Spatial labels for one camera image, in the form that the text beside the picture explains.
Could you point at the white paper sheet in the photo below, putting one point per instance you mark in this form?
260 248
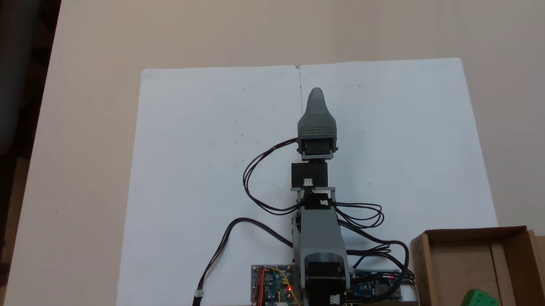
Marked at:
209 150

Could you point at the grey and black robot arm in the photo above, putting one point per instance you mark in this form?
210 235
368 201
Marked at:
321 242

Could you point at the brown cardboard box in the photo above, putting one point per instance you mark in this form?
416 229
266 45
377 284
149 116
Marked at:
457 264

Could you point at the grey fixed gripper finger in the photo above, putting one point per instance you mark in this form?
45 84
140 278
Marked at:
316 119

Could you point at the circuit board with blue parts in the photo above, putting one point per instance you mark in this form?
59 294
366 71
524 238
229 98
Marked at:
377 285

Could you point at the green dice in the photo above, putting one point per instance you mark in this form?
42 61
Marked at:
479 300

